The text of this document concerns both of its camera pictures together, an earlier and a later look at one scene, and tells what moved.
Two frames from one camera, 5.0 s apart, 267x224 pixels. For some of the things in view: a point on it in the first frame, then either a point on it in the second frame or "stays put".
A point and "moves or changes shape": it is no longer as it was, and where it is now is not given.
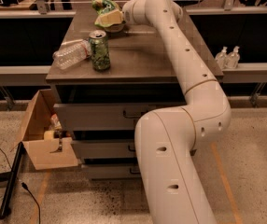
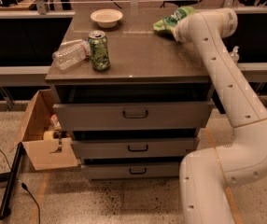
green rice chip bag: [103, 6] moves or changes shape
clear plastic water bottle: [72, 53] stays put
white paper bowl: [115, 28] → [106, 18]
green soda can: [100, 50] stays put
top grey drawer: [105, 116] stays put
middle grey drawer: [103, 148] stays put
